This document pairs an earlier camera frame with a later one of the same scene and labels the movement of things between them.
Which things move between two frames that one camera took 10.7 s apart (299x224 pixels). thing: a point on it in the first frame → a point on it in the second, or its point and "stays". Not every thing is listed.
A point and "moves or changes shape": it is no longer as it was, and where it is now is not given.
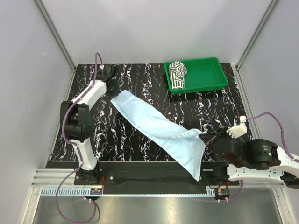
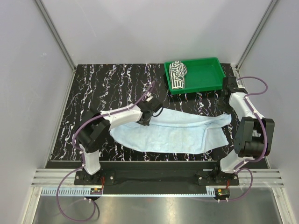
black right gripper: (208, 138) → (220, 106)
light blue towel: (186, 145) moves or changes shape
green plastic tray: (202, 74) stays
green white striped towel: (177, 70) stays
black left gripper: (116, 91) → (144, 123)
